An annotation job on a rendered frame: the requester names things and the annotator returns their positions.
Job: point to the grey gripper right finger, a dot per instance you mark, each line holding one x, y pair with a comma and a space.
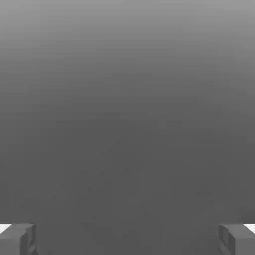
240, 242

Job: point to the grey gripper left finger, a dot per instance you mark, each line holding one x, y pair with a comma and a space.
14, 241

